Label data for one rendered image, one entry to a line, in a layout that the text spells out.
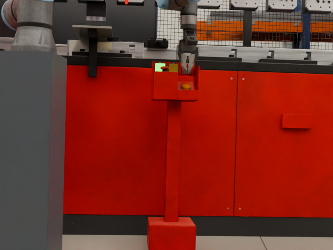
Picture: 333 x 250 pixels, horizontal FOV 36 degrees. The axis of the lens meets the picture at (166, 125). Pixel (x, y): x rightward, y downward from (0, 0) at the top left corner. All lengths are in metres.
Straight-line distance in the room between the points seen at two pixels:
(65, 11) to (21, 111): 1.64
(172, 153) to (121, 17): 1.23
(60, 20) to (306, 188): 1.75
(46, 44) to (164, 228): 0.95
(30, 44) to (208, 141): 1.16
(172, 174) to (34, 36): 0.91
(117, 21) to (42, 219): 1.79
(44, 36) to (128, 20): 1.53
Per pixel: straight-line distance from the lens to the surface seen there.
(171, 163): 2.25
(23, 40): 1.72
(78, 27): 2.43
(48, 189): 1.67
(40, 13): 1.74
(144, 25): 3.21
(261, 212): 2.63
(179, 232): 2.22
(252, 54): 2.73
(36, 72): 1.67
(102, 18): 2.71
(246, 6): 2.75
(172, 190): 2.26
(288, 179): 2.64
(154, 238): 2.21
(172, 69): 2.35
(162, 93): 2.19
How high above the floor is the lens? 0.55
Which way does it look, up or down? level
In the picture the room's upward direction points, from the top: 2 degrees clockwise
